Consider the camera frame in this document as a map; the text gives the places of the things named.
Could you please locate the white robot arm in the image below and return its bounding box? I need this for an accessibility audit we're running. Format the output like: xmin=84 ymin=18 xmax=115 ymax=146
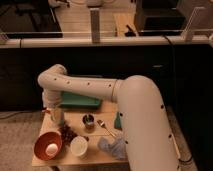
xmin=38 ymin=64 xmax=180 ymax=171

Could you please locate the white egg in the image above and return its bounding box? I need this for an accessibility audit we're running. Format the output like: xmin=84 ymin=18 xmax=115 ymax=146
xmin=45 ymin=144 xmax=58 ymax=156

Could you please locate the green plastic tray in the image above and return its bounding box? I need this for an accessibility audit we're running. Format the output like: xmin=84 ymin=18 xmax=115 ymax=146
xmin=60 ymin=92 xmax=102 ymax=109

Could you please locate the white cup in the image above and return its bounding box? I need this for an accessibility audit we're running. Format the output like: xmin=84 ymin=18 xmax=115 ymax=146
xmin=70 ymin=136 xmax=88 ymax=158

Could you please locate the white railing bar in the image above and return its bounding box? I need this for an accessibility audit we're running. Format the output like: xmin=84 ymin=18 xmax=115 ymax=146
xmin=0 ymin=35 xmax=213 ymax=48

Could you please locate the blue cloth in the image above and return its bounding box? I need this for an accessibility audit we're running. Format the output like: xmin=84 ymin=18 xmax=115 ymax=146
xmin=97 ymin=135 xmax=127 ymax=160

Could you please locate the green sponge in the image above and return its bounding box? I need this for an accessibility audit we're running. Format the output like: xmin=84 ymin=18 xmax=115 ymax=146
xmin=114 ymin=112 xmax=122 ymax=130

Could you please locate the gold metal fork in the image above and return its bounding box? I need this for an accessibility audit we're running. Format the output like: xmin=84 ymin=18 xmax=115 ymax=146
xmin=97 ymin=120 xmax=116 ymax=138

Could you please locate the bunch of dark grapes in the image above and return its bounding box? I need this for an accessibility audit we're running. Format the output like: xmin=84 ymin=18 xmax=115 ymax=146
xmin=59 ymin=124 xmax=77 ymax=145

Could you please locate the small metal cup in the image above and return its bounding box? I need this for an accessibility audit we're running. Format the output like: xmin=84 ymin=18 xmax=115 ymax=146
xmin=82 ymin=114 xmax=94 ymax=129

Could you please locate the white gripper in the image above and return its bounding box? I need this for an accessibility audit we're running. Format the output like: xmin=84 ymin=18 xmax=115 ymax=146
xmin=42 ymin=89 xmax=65 ymax=124

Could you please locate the orange bowl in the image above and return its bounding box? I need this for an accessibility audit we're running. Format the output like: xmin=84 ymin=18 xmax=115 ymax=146
xmin=34 ymin=132 xmax=62 ymax=161

